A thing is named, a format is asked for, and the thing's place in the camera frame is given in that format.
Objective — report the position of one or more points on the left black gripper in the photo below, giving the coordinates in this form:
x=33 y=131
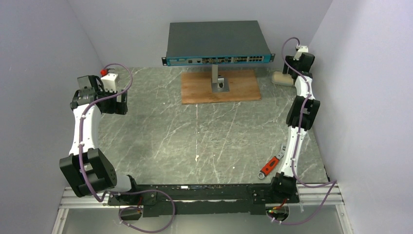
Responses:
x=119 y=103

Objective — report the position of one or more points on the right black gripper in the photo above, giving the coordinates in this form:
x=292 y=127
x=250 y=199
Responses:
x=305 y=60

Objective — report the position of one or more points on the beige umbrella case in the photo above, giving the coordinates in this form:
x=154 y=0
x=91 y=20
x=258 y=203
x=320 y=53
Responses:
x=279 y=78

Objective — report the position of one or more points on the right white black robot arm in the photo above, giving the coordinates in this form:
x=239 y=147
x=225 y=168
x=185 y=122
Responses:
x=300 y=119

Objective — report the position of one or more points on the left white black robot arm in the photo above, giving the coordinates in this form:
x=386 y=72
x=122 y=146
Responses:
x=86 y=168

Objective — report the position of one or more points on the wooden base board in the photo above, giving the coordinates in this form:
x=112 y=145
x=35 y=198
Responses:
x=231 y=86

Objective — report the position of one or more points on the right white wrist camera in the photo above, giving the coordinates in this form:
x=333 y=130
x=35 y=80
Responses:
x=302 y=49

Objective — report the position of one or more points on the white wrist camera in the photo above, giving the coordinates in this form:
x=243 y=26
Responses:
x=109 y=80
x=302 y=49

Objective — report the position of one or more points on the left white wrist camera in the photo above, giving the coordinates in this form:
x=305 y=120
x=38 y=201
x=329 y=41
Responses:
x=109 y=80

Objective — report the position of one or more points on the teal grey network switch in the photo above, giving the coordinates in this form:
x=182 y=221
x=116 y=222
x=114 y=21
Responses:
x=216 y=42

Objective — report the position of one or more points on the grey metal stand post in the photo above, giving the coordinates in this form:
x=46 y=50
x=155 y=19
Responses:
x=219 y=84

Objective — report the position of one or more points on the red handled adjustable wrench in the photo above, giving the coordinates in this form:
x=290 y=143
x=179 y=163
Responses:
x=272 y=163

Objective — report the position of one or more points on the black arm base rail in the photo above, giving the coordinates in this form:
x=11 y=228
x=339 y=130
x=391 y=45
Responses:
x=197 y=199

